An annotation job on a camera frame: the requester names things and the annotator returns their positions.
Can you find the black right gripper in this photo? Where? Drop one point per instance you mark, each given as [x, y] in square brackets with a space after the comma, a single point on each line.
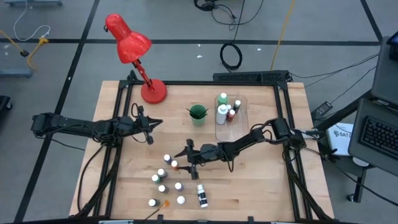
[202, 154]

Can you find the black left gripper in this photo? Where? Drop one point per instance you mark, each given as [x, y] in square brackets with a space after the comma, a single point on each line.
[143, 124]

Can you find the small red-orange paint bottle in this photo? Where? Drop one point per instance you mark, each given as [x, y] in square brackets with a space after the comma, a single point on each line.
[174, 163]

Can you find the small dark purple paint bottle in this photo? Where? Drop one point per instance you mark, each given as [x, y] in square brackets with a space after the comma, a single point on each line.
[167, 158]

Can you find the black paintbrush silver ferrule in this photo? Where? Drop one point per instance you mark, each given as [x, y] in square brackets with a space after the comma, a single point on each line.
[189, 112]

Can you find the thin black paintbrush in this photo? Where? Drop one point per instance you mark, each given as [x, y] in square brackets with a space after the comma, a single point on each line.
[204, 112]

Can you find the large white paint bottle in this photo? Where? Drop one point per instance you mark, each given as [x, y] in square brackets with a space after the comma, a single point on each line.
[221, 116]

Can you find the clear plastic bin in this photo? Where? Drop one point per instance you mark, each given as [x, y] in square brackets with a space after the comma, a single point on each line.
[236, 133]

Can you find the small orange paint bottle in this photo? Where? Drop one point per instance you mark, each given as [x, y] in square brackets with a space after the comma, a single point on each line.
[230, 115]

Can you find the small yellow paint bottle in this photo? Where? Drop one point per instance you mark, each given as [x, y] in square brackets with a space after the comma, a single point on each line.
[229, 107]

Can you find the large green paint bottle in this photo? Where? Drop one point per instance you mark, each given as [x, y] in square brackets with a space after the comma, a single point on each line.
[222, 100]

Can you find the small dark green paint bottle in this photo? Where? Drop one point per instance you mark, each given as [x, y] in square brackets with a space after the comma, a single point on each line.
[237, 106]

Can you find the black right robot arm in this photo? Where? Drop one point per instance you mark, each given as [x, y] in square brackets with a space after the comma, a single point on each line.
[242, 143]

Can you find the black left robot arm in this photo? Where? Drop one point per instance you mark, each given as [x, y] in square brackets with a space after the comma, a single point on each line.
[77, 127]

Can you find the small violet paint bottle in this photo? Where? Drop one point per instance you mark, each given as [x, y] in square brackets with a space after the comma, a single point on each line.
[178, 186]

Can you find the green plastic cup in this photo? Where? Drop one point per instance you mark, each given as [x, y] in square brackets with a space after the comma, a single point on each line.
[197, 122]

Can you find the red desk lamp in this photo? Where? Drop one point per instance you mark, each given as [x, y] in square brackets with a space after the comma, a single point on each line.
[130, 46]

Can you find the black power strip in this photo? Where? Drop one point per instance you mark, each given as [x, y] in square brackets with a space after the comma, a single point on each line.
[264, 76]

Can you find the black power adapter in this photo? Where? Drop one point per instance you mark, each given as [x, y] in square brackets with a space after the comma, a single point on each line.
[321, 109]

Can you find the grey table foot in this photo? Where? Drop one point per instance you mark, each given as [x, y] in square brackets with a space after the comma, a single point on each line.
[32, 3]
[15, 73]

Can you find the black round floor plug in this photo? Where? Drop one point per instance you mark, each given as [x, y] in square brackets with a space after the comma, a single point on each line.
[24, 53]

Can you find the black caster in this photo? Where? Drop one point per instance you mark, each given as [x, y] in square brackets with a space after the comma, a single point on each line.
[3, 104]

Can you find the white cardboard box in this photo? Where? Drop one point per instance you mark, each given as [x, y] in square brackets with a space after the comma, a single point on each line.
[340, 138]

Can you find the white round disc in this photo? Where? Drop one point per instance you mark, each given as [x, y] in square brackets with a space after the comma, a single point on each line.
[360, 161]

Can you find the grey laptop black keyboard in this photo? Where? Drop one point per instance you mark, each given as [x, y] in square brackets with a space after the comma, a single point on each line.
[377, 137]

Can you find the grey monitor back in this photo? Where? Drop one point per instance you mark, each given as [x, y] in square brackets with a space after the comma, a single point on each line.
[384, 77]

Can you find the black device blue screen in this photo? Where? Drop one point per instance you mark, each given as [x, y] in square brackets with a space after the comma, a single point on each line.
[394, 43]

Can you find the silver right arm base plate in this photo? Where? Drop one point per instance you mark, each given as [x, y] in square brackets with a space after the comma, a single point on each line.
[311, 133]

